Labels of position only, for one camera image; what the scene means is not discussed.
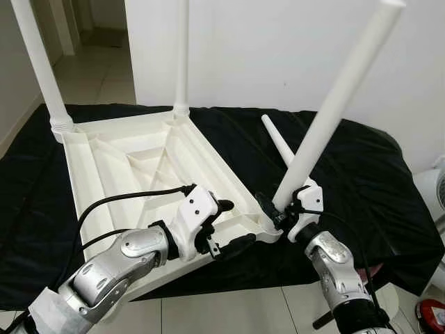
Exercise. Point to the black table cloth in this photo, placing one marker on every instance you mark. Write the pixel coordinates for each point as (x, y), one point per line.
(375, 181)

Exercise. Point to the pink rounded object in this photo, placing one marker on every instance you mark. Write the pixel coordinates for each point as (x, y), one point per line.
(375, 268)

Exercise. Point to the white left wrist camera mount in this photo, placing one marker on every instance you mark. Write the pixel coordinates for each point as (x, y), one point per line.
(193, 209)

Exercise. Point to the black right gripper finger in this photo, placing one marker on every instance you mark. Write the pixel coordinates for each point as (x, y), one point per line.
(268, 206)

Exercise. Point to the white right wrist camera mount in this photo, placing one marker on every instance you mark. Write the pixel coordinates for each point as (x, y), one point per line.
(309, 202)

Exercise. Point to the black metal table leg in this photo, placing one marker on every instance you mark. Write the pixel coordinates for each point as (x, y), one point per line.
(323, 320)

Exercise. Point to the white tapered table leg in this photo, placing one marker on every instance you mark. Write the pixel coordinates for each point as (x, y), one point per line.
(278, 142)
(182, 56)
(38, 62)
(334, 104)

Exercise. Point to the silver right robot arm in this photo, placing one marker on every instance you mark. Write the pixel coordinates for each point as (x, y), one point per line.
(334, 261)

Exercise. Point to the red round floor device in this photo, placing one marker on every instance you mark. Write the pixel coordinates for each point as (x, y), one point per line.
(431, 314)

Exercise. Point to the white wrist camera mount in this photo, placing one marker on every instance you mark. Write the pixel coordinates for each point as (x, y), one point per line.
(193, 209)
(309, 202)

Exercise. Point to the white door frame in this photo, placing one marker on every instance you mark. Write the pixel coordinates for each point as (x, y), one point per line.
(66, 21)

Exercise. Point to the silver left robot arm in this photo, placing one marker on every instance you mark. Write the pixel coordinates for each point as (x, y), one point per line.
(132, 254)

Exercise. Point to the white plastic children table top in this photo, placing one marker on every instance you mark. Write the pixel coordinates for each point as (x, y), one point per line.
(139, 160)

